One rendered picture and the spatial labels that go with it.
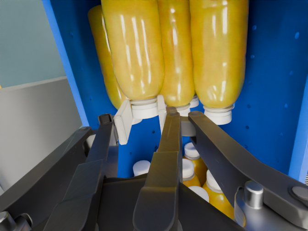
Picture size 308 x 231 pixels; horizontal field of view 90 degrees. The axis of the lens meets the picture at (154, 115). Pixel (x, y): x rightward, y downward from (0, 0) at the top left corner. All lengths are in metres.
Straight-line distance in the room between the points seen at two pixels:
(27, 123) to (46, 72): 0.88
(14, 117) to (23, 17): 1.05
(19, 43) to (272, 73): 1.61
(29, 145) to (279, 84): 0.74
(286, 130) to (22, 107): 0.75
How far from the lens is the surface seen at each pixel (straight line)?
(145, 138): 0.38
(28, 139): 0.74
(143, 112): 0.20
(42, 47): 1.56
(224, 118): 0.24
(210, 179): 0.31
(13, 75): 1.74
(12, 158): 0.69
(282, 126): 0.28
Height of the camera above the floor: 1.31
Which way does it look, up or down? 70 degrees down
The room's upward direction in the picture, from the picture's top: 177 degrees clockwise
